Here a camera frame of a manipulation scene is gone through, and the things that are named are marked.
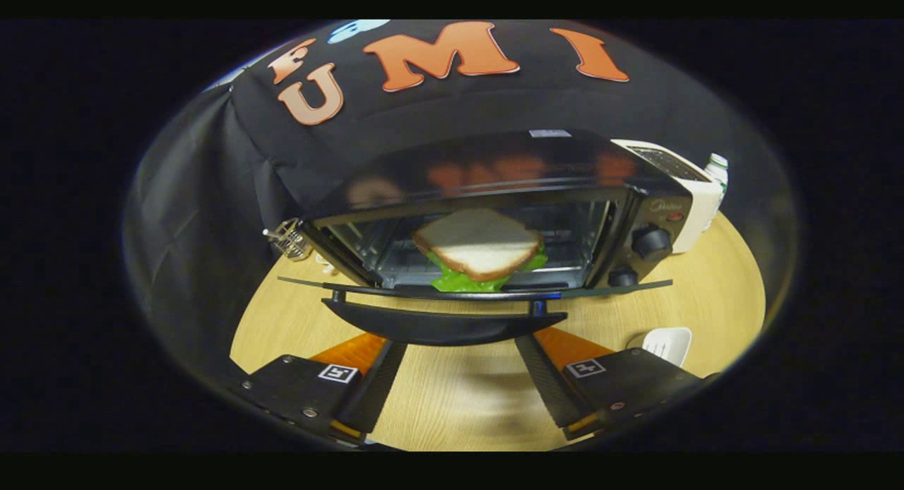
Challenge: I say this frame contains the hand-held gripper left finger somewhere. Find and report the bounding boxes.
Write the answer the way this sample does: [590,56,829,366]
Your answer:
[235,333,408,445]

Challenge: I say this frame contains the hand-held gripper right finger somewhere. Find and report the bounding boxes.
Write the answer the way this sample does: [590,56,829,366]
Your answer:
[514,326,710,441]

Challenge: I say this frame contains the toast and lettuce sandwich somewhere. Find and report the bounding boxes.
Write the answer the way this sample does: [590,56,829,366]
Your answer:
[412,208,550,293]

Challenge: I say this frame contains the black toaster oven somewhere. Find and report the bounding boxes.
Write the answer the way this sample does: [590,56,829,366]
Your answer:
[278,129,694,347]

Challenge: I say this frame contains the white pop-up toaster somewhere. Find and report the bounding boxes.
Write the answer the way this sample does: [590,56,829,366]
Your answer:
[611,138,725,255]

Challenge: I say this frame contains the white rectangular plate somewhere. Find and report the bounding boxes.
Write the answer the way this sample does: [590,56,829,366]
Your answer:
[639,327,693,368]

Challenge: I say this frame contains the black backdrop cloth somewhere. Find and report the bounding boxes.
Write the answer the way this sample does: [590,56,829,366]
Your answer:
[121,19,802,378]

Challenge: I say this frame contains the white green-label drink bottle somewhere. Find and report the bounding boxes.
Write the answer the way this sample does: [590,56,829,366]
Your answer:
[705,153,730,194]

